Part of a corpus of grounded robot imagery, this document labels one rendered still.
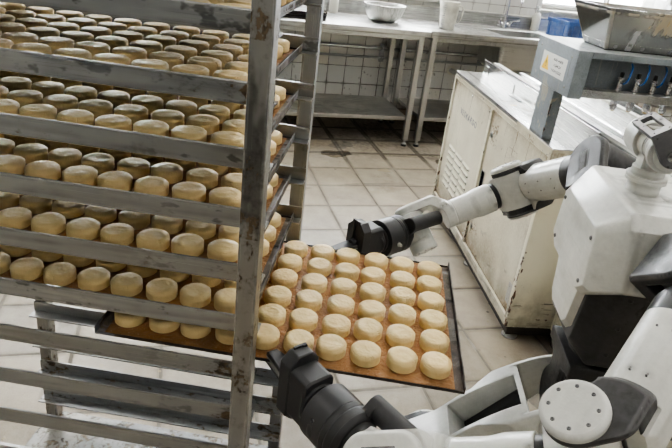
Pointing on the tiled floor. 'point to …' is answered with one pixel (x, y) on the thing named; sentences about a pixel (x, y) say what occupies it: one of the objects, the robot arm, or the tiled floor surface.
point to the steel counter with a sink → (507, 28)
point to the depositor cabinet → (516, 263)
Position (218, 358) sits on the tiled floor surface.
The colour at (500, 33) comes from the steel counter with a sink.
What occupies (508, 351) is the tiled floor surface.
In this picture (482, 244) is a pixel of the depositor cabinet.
